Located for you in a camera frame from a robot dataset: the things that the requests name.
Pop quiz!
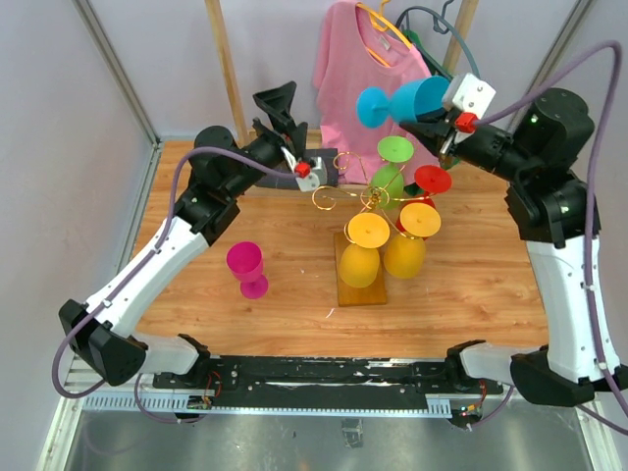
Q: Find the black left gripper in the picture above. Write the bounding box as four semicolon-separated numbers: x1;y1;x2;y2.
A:
225;80;309;200

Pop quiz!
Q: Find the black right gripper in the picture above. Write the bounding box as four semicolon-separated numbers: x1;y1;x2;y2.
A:
401;105;539;183

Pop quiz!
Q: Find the blue wine glass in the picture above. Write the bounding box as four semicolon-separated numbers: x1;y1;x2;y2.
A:
356;76;450;129

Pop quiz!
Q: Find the magenta wine glass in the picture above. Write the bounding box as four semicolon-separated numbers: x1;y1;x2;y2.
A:
226;241;269;299

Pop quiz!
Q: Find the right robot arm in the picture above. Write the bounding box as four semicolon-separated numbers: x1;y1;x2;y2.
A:
401;88;627;407

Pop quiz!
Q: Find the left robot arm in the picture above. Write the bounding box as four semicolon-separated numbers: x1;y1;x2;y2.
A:
59;81;322;389

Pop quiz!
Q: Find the red wine glass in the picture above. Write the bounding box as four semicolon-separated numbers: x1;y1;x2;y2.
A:
395;165;452;239

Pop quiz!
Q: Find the green wine glass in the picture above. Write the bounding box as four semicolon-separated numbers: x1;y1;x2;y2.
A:
370;135;414;199

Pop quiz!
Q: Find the yellow wine glass rear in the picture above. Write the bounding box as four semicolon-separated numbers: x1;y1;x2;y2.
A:
384;202;442;279

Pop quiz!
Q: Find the yellow wine glass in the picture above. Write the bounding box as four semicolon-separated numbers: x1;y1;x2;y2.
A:
340;212;391;288
384;202;442;279

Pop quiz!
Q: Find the yellow wine glass front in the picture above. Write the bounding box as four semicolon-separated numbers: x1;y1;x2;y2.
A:
340;212;391;288

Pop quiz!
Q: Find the wooden rack base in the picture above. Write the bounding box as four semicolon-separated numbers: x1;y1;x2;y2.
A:
334;233;388;307

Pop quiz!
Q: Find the folded dark grey cloth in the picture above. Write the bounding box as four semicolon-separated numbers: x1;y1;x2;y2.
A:
256;148;340;190

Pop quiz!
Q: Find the green tank top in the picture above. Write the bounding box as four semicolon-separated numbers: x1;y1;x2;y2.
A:
401;29;451;196

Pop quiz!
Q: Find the pink t-shirt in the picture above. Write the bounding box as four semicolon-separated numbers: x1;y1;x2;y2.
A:
313;0;442;185

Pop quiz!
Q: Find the grey clothes hanger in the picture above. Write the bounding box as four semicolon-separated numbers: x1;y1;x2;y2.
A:
394;1;482;78

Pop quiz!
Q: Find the orange clothes hanger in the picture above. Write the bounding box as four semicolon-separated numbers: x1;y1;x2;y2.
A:
355;1;415;69

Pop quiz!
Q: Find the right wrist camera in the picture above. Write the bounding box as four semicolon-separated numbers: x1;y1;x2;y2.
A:
442;73;497;134

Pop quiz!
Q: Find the gold wire glass rack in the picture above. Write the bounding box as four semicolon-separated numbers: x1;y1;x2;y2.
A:
311;150;433;244

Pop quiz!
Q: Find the wooden clothes rack frame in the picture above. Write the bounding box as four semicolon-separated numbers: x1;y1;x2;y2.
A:
204;1;479;144

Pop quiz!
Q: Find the aluminium frame rail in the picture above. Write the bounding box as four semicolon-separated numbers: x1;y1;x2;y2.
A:
71;0;161;148

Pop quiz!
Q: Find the white slotted cable duct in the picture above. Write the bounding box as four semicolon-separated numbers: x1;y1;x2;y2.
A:
82;392;453;419

